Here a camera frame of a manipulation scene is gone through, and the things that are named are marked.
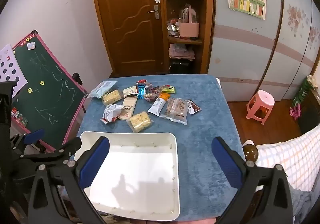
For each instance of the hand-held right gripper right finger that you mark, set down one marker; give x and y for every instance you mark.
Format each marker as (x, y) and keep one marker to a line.
(226, 161)

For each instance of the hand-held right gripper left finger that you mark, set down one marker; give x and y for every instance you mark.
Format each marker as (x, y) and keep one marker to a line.
(95, 161)

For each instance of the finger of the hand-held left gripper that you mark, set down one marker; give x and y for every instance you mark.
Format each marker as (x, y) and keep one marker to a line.
(33, 136)
(68, 148)

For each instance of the white plastic tray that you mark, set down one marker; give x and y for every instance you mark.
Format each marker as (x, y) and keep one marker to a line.
(140, 169)

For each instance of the yellow cracker packet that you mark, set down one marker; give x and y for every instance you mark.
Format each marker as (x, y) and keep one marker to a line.
(139, 121)
(111, 96)

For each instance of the dark brown chocolate packet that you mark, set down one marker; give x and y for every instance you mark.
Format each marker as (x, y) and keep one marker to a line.
(193, 108)

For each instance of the long beige snack packet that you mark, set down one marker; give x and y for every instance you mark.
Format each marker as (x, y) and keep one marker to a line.
(128, 108)

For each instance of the clear brown cake packet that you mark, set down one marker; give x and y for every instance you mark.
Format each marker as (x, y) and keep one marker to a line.
(175, 110)

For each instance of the small beige barcode packet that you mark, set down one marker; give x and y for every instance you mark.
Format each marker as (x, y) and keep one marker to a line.
(130, 91)

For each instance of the long white snack packet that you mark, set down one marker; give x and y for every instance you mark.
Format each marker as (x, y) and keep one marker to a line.
(157, 106)

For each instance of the blue foil snack packet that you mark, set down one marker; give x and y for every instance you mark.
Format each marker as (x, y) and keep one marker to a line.
(141, 91)

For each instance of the orange snack packet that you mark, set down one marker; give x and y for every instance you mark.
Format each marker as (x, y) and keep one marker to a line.
(164, 95)

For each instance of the green pastry packet red label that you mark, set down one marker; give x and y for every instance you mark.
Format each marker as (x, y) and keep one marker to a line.
(168, 88)

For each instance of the red top walnut packet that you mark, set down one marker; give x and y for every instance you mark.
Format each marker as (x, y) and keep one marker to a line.
(143, 81)

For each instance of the red chalk box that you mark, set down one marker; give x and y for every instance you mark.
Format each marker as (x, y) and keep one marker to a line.
(18, 116)

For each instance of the brown round bedpost knob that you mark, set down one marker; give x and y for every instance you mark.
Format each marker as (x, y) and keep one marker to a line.
(250, 152)

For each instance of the blue plush blanket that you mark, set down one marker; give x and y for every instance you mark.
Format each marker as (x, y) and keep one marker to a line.
(202, 119)

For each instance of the white dotted paper sheet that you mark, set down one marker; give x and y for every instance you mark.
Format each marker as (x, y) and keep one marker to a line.
(10, 63)

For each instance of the pink plastic stool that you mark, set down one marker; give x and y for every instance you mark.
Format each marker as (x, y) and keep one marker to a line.
(261, 104)

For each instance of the checkered bedding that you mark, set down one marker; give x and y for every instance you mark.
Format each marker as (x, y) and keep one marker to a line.
(295, 156)

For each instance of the black easel knob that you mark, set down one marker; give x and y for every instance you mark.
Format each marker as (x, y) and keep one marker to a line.
(77, 78)

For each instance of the grey cloth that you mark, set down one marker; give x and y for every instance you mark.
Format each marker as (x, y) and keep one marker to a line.
(302, 206)

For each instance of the dark wooden furniture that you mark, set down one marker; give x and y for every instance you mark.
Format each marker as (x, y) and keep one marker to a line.
(310, 114)

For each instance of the green bag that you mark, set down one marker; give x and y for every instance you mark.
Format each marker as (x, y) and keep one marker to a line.
(302, 91)

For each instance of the black bag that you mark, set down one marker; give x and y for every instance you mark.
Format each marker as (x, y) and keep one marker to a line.
(180, 66)

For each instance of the grey floral wardrobe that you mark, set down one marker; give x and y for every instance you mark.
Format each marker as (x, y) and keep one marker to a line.
(250, 51)

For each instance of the folded pink clothes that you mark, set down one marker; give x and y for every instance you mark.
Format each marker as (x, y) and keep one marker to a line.
(181, 52)

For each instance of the brown wooden door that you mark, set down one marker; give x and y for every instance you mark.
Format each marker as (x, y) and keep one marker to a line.
(127, 26)

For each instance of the wooden shelf unit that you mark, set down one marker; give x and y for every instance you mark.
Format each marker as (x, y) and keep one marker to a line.
(207, 26)

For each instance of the pile of shelf wrappers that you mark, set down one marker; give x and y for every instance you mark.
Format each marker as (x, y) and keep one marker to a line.
(173, 27)

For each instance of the green chalkboard pink frame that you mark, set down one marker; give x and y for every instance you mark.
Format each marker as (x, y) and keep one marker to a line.
(50, 94)

